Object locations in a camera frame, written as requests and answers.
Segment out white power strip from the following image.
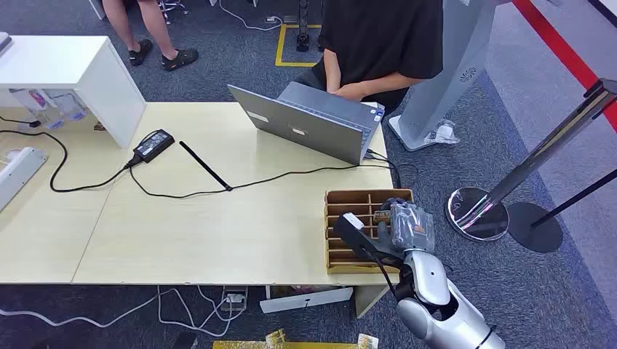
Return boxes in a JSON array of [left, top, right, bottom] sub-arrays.
[[220, 286, 249, 312]]

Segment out crumpled white plastic wrap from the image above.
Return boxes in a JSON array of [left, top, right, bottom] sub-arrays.
[[423, 119, 461, 146]]

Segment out seated person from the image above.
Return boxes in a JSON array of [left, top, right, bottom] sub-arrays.
[[295, 0, 445, 116]]

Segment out black strap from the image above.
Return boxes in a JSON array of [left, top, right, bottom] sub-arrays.
[[178, 140, 234, 192]]

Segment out office chair base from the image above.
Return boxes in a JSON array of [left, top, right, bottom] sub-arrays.
[[158, 0, 190, 26]]

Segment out chrome stanchion post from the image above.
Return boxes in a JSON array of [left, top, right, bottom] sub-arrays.
[[445, 78, 617, 243]]

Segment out black wrist camera with pale box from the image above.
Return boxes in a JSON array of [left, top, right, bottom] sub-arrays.
[[333, 212, 407, 270]]

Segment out white cable with plug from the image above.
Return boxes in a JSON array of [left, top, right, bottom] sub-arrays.
[[218, 0, 285, 33]]

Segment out white flat box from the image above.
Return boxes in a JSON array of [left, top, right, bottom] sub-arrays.
[[259, 286, 355, 315]]

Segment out thin black cable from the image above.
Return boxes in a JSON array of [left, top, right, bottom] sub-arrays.
[[0, 114, 42, 129]]

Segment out clear plastic bags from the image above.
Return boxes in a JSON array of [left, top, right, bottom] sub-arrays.
[[8, 88, 89, 132]]

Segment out grey laptop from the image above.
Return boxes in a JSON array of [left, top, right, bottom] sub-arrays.
[[226, 81, 386, 167]]

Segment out white flat device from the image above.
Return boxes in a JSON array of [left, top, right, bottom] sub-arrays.
[[0, 146, 49, 213]]

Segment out white cabinet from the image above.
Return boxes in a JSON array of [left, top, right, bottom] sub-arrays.
[[0, 35, 148, 149]]

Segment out black laptop charging cable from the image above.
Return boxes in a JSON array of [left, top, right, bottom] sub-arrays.
[[129, 149, 403, 199]]

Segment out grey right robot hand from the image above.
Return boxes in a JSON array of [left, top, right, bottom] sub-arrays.
[[375, 197, 437, 253]]

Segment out black power adapter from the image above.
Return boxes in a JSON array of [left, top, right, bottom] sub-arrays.
[[132, 128, 176, 164]]

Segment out yellow packaging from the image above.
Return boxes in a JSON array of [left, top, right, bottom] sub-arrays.
[[212, 329, 380, 349]]

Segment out black mains cable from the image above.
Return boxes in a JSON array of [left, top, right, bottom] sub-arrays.
[[0, 129, 142, 193]]

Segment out person's hand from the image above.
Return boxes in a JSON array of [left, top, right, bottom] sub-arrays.
[[334, 81, 370, 103]]

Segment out white floor cable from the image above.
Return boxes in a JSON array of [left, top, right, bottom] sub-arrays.
[[0, 285, 247, 339]]

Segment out black stanchion post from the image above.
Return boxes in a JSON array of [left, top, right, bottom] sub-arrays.
[[506, 168, 617, 254]]

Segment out black tripod stand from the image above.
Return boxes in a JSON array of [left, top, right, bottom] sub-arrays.
[[295, 0, 311, 53]]

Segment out yellow floor tape frame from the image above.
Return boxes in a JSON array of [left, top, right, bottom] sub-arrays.
[[274, 23, 323, 68]]

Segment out standing person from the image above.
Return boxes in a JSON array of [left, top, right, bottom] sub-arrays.
[[101, 0, 201, 73]]

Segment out brown cardboard divider box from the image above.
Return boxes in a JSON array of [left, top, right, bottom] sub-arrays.
[[324, 188, 415, 276]]

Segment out grey kiosk stand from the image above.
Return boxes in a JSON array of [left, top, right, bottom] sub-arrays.
[[388, 0, 513, 153]]

